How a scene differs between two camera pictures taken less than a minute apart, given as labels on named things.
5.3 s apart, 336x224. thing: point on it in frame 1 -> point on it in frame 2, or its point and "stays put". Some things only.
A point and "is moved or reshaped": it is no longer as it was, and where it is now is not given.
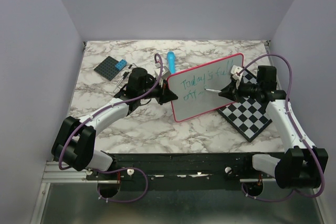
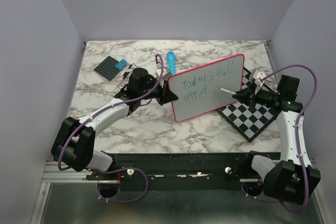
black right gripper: x=231 y=87 -> x=247 y=96
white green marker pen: x=213 y=90 is moved or reshaped
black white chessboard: x=249 y=116 stays put
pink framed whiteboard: x=188 y=86 stays put
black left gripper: x=166 y=95 stays put
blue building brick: x=121 y=64 stays put
